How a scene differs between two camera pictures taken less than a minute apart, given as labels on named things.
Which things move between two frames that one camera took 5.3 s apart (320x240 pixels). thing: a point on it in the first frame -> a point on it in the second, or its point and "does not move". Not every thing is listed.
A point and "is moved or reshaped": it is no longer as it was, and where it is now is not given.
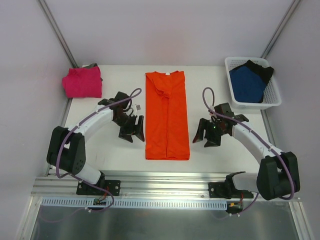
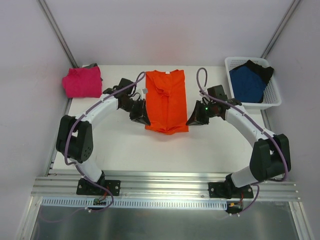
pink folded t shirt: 84,82 does not move
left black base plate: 113,186 does not move
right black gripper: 210,131 -> 203,113
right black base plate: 222,190 does not move
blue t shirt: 248,87 does not move
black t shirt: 265,73 does not move
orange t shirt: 166,131 is moved or reshaped
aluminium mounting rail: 147,185 does not move
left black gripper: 131,127 -> 136,110
